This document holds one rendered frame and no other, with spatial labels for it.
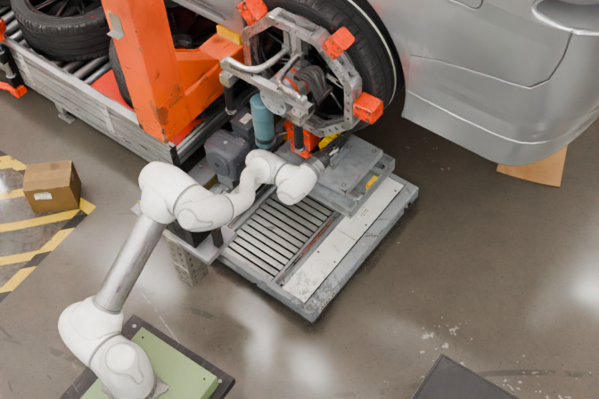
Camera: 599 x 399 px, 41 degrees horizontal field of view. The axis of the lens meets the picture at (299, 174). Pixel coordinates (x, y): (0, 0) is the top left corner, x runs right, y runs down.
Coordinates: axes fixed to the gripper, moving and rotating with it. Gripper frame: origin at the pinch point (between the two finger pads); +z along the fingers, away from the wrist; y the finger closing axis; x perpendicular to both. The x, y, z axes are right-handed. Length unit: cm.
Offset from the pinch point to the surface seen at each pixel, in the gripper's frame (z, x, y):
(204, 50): 0, 57, -51
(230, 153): -23, 16, -49
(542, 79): 12, -6, 89
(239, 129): -10, 20, -53
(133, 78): -42, 68, -37
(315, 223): -12, -34, -48
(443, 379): -55, -79, 37
